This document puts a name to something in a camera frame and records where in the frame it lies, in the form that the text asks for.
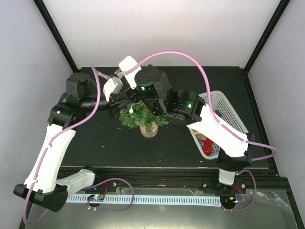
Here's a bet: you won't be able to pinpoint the red star ornament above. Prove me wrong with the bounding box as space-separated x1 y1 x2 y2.
202 139 214 150

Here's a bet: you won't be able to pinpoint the dark brown pinecone ornament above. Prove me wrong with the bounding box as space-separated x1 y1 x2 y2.
214 110 222 117

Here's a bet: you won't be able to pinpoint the small green christmas tree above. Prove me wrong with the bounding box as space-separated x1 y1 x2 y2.
119 101 169 138

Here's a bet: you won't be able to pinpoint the white slotted cable duct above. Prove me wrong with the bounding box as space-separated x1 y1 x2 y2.
66 194 221 207

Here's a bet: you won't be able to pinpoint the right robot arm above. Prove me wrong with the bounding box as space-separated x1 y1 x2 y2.
125 65 252 192

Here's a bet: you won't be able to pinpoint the right black frame post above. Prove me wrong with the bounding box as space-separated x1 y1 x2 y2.
244 0 290 74

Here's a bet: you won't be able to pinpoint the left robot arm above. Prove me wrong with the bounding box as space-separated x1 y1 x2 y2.
13 73 127 212

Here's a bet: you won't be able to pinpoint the white plastic perforated basket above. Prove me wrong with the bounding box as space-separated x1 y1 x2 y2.
187 91 249 160

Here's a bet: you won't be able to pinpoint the red gift box ornament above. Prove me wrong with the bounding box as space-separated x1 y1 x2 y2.
203 148 214 156

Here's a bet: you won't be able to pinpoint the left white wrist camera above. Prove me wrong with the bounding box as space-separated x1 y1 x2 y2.
103 77 123 102

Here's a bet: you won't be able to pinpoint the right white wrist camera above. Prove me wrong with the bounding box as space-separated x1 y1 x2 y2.
118 56 142 89

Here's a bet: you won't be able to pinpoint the black frame post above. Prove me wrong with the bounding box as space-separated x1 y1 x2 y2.
33 0 78 73
244 0 290 74

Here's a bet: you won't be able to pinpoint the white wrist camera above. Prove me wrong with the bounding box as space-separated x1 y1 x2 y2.
118 56 142 89
103 77 123 102

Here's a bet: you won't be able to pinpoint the white ball string lights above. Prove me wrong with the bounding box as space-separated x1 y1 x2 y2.
129 102 140 114

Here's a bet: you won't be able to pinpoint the left black frame post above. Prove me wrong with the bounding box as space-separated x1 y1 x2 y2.
33 0 78 73

